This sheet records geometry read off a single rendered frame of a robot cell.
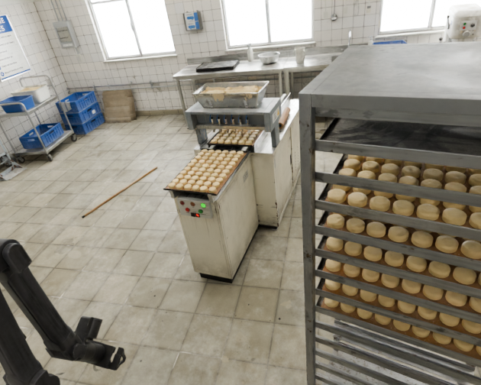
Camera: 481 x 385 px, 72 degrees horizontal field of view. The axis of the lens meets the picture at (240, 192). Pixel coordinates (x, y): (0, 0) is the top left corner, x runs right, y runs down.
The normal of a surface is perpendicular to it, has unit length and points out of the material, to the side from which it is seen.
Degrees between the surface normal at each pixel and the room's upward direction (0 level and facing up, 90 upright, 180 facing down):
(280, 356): 0
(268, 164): 90
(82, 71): 90
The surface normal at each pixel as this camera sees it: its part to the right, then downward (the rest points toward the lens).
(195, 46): -0.22, 0.56
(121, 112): -0.26, 0.18
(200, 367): -0.12, -0.83
